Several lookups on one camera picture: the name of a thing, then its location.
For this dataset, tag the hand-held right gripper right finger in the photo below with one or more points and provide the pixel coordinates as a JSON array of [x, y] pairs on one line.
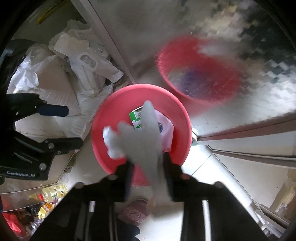
[[173, 171]]

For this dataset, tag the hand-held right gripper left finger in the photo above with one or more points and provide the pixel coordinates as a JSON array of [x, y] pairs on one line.
[[120, 176]]

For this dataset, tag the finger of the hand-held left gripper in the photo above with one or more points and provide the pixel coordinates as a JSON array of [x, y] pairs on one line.
[[54, 110], [67, 143]]

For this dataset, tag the white paper tissue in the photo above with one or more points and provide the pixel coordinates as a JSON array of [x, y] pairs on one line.
[[111, 143]]

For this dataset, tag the white plastic glove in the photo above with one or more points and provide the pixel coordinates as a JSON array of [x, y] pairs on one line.
[[143, 143]]

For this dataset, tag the white green toothpaste box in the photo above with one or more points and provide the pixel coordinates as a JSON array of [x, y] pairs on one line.
[[136, 118]]

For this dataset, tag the red plastic bin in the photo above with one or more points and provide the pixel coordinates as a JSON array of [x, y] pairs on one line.
[[141, 104]]

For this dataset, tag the white woven sack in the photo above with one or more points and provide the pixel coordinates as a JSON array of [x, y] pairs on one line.
[[46, 88]]

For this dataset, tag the person's pink slipper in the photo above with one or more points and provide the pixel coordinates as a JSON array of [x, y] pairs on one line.
[[136, 210]]

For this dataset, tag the fruit print plastic bottle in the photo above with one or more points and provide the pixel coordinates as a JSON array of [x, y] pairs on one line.
[[54, 192]]

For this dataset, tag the red plastic bag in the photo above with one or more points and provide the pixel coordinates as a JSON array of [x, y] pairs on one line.
[[12, 223]]

